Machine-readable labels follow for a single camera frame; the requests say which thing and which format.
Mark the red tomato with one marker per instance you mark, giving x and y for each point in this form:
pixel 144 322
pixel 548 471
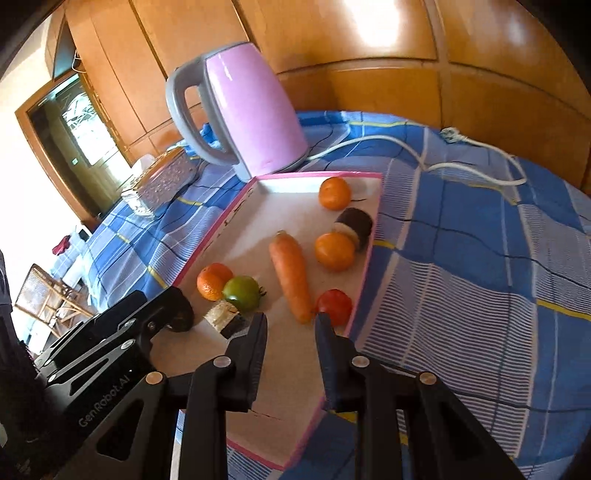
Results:
pixel 337 305

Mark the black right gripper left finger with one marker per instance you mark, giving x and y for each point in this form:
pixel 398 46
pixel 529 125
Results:
pixel 135 440

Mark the blue plaid tablecloth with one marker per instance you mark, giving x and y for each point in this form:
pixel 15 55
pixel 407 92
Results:
pixel 481 274

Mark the orange mandarin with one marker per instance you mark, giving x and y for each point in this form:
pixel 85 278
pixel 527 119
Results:
pixel 335 194

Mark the dark purple plum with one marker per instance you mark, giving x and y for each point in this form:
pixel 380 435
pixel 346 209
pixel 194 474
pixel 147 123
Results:
pixel 180 316

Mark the green tomato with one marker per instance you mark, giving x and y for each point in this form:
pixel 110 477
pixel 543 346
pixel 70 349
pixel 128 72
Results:
pixel 244 292

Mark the wooden door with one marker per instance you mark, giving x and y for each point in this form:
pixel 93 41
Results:
pixel 68 135

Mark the pink electric kettle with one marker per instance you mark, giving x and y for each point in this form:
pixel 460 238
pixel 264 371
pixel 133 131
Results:
pixel 246 107

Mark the silver tissue box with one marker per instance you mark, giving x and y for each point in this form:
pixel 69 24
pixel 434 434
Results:
pixel 160 182

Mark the pink edged white tray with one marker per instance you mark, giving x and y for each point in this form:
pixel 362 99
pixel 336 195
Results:
pixel 268 233

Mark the orange fruit in tray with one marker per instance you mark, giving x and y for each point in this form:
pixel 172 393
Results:
pixel 335 251

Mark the wooden chair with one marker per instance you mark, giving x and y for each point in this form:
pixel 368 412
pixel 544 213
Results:
pixel 50 301

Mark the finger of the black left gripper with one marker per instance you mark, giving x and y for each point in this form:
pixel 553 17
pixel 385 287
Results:
pixel 140 328
pixel 89 333

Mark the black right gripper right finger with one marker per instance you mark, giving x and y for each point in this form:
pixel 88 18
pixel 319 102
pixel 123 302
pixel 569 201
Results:
pixel 403 421

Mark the dark eggplant piece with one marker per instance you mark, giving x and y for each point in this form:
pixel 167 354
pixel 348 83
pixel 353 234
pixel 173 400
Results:
pixel 356 224

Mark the orange carrot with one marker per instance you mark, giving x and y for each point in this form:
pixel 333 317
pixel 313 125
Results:
pixel 291 271

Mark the orange fruit near green tomato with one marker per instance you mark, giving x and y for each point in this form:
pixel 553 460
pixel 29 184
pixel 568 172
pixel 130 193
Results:
pixel 212 279

